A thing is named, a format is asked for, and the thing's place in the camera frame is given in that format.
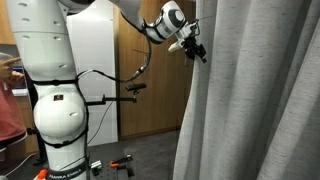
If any black perforated breadboard plate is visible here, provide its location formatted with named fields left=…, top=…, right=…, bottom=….
left=89, top=159, right=136, bottom=180

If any person in pink shirt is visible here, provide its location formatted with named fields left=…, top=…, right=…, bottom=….
left=0, top=79, right=28, bottom=164

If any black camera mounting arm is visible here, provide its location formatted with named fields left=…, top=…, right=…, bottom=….
left=85, top=94, right=138, bottom=107

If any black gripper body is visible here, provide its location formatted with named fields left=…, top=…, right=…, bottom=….
left=183, top=36, right=201, bottom=59

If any thin black camera cable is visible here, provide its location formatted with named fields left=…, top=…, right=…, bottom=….
left=87, top=100, right=115, bottom=146

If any black tripod pole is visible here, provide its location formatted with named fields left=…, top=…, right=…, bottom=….
left=24, top=76, right=49, bottom=166

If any blue lit screen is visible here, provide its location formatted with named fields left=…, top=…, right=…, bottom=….
left=11, top=65, right=28, bottom=90

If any grey woven curtain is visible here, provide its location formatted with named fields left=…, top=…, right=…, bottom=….
left=172, top=0, right=320, bottom=180

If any person's pointing hand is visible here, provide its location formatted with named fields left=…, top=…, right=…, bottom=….
left=0, top=57, right=26, bottom=88

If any black stereo camera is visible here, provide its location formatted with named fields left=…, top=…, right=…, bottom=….
left=125, top=82, right=148, bottom=95

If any brown wooden door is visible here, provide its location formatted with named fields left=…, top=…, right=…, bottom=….
left=113, top=0, right=201, bottom=140

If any white floor cable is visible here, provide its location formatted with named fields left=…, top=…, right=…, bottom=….
left=4, top=152, right=36, bottom=178

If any orange black bar clamp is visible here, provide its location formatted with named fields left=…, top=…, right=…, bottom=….
left=35, top=168, right=50, bottom=180
left=109, top=153, right=135, bottom=170

